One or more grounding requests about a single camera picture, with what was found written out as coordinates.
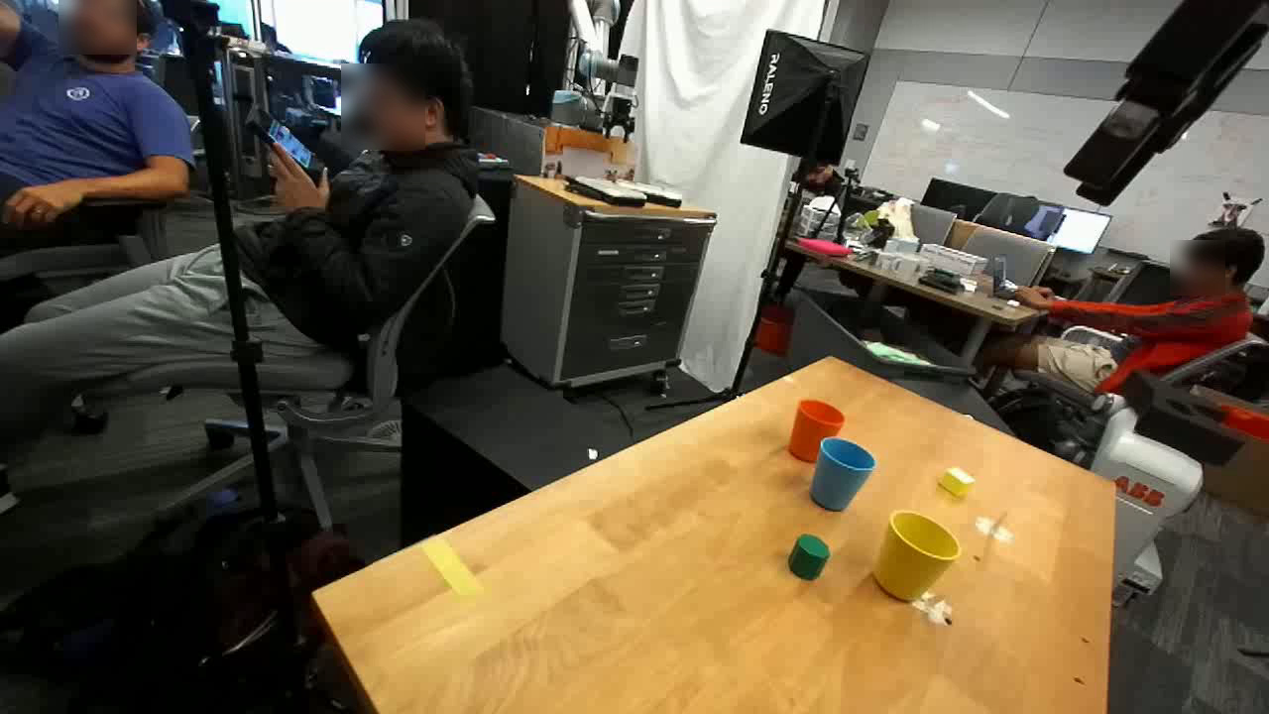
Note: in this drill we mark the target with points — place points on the small green block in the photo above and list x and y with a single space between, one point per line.
808 562

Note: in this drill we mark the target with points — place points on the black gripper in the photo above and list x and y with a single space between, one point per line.
1164 63

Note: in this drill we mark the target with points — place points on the person in blue shirt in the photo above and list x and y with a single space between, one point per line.
82 123

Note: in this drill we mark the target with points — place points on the orange plastic cup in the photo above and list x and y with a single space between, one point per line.
816 429

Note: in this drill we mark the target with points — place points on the red bucket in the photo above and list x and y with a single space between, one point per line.
774 332

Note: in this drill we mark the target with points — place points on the black tripod pole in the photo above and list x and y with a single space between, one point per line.
234 301

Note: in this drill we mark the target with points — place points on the person in black jacket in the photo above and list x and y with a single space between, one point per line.
384 240

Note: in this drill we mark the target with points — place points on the blue plastic cup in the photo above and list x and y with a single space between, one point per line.
840 477

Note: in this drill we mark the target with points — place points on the yellow tape strip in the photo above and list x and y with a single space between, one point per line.
454 568

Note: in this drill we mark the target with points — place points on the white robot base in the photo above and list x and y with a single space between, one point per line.
1143 477

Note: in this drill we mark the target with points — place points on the cluttered wooden desk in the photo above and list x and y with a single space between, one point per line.
927 285

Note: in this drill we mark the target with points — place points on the small clear plastic piece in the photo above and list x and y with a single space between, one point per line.
995 527

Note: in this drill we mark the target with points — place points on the white curtain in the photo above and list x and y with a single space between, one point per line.
689 106

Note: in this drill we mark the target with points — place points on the small yellow block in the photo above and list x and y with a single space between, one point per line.
957 481

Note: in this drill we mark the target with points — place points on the yellow plastic cup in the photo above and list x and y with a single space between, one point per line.
914 562

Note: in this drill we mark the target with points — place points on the black light stand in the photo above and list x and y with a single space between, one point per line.
766 281

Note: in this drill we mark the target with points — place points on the grey drawer cabinet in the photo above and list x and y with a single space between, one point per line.
598 289

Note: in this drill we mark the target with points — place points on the small white crumpled object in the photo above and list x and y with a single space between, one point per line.
935 607

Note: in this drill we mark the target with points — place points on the person in red shirt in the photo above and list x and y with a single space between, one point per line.
1177 332

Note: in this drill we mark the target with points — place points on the orange cardboard box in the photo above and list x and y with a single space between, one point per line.
581 149

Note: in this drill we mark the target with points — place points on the grey office chair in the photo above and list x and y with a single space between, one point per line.
398 338

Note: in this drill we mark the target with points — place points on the open laptop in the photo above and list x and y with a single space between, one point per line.
1079 232

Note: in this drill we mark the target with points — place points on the black keyboard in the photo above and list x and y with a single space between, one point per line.
607 189

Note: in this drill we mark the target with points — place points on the black softbox light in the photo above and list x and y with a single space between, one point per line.
798 91

